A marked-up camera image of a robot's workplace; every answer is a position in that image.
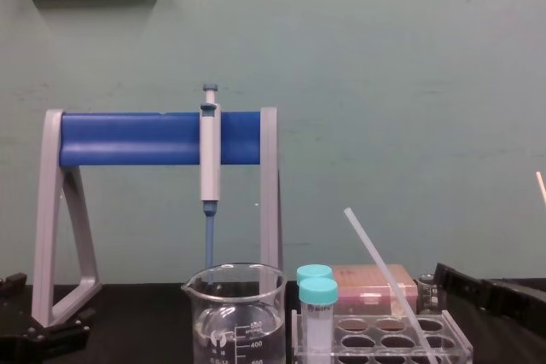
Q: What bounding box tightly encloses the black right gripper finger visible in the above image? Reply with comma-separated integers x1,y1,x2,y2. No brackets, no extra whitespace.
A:
433,262,546,325

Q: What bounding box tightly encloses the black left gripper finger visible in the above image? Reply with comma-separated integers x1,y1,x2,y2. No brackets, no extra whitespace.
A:
23,307,93,359
0,272,29,298

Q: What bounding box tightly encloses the clear acrylic tube rack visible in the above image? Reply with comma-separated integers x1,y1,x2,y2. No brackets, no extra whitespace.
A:
292,308,474,364

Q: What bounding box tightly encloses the small clear glass bottle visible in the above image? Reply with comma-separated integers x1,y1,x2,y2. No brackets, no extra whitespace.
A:
415,274,444,315

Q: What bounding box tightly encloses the pink pipette tip box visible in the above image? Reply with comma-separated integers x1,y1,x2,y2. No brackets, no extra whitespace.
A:
331,264,418,318

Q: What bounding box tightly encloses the plastic tube with teal cap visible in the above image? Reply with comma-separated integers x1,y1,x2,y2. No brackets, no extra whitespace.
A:
298,277,340,351
296,264,334,287

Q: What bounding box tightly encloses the clear glass beaker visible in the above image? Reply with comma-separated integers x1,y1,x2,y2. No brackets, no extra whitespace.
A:
180,262,286,364

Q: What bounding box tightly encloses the grey and blue pipette stand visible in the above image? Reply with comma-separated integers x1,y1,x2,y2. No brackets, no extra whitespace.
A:
30,107,285,326

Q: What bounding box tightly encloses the white and blue pipette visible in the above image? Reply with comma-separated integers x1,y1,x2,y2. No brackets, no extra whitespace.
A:
199,83,223,286

